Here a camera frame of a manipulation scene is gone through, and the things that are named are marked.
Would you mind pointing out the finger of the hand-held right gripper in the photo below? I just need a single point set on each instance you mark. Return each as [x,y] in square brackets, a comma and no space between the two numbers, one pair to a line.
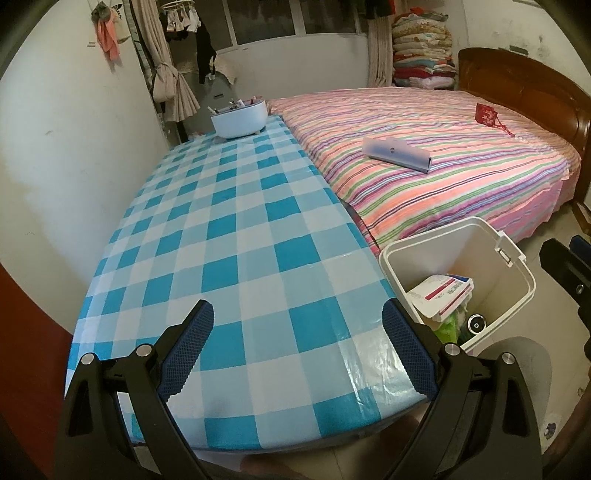
[565,272]
[582,245]

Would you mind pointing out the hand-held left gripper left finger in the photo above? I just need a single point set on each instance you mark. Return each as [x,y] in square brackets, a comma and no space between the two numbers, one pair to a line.
[187,355]

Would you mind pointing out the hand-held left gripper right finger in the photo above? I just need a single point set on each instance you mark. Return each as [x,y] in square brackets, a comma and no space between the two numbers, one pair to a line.
[408,355]

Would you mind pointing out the light green packet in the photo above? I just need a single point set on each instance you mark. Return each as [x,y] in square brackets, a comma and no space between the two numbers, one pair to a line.
[449,330]

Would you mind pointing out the white plastic bin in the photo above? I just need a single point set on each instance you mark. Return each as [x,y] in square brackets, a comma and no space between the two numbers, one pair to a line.
[503,286]

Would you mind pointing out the white and red box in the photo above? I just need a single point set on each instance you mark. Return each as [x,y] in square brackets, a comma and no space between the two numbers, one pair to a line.
[438,293]

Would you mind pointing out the small round metal can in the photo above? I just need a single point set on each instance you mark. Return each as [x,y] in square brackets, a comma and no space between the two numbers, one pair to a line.
[476,324]

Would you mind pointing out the brown wooden object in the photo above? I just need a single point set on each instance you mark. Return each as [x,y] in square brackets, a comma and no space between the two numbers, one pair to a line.
[581,217]

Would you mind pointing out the blue checkered tablecloth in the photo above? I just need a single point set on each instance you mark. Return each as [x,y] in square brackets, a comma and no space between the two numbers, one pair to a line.
[240,258]

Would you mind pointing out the wooden headboard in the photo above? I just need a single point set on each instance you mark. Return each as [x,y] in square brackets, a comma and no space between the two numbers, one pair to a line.
[535,92]

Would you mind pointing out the red gift bag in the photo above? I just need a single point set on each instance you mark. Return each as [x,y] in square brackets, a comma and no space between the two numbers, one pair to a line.
[485,114]

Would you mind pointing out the dark red door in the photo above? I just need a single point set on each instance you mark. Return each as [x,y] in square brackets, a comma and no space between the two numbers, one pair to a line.
[23,369]

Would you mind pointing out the translucent long box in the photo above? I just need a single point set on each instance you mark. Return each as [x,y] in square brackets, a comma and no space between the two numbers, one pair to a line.
[397,152]

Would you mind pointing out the white power strip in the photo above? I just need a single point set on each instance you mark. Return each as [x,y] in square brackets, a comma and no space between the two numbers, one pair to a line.
[162,122]

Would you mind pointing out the white round bowl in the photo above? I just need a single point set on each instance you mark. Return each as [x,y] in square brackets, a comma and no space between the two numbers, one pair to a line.
[240,122]

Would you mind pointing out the stack of folded quilts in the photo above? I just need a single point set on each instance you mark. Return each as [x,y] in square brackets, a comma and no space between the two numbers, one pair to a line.
[422,50]

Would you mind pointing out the assorted tubes and pens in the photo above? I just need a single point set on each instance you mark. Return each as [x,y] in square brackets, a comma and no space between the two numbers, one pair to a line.
[235,104]

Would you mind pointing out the beige tied curtain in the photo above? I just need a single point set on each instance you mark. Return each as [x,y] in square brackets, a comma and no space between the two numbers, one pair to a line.
[173,78]

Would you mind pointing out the beige straight curtain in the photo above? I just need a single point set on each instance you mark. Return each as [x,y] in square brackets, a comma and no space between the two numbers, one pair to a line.
[379,50]

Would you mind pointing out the beige cloth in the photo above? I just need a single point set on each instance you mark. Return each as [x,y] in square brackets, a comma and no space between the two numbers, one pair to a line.
[227,67]

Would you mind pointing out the black hanging garment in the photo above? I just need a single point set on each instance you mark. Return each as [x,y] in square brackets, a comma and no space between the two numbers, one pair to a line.
[205,50]

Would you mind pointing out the pink hanging cloth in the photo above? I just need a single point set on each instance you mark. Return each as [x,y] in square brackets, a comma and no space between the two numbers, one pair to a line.
[108,34]

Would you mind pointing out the sock drying rack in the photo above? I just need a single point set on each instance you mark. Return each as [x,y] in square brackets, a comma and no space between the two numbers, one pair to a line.
[181,18]

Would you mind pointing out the white printed bag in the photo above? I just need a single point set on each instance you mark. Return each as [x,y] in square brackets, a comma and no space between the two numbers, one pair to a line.
[121,23]

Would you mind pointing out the window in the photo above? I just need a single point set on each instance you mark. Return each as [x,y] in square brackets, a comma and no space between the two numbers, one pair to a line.
[295,18]

